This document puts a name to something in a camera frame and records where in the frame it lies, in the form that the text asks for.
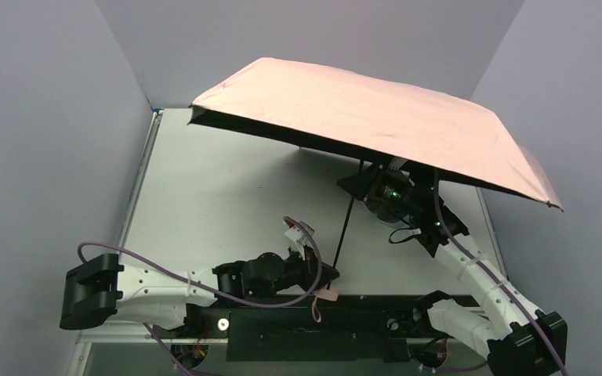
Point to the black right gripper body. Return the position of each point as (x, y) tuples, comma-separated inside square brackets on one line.
[(360, 183)]

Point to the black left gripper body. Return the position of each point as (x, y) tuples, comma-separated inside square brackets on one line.
[(311, 270)]

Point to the pink folding umbrella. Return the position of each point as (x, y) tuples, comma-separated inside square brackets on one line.
[(436, 135)]

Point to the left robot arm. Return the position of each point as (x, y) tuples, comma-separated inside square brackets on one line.
[(105, 288)]

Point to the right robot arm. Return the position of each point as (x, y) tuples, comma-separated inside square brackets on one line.
[(513, 335)]

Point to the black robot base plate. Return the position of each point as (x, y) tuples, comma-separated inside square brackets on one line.
[(384, 327)]

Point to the aluminium table frame rail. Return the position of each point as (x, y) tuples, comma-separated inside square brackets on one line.
[(117, 333)]

